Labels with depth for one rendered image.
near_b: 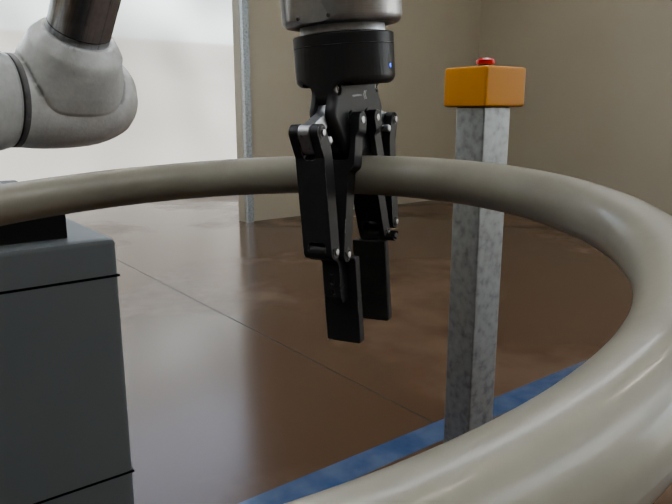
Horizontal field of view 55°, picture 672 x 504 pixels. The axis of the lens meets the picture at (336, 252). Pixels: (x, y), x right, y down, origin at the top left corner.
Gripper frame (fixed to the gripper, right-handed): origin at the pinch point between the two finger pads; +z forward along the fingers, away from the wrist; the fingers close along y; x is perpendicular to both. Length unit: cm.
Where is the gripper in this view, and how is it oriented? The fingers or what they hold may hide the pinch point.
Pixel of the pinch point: (358, 291)
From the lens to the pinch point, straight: 53.1
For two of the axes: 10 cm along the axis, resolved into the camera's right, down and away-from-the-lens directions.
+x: 8.7, 0.7, -4.9
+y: -4.9, 2.5, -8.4
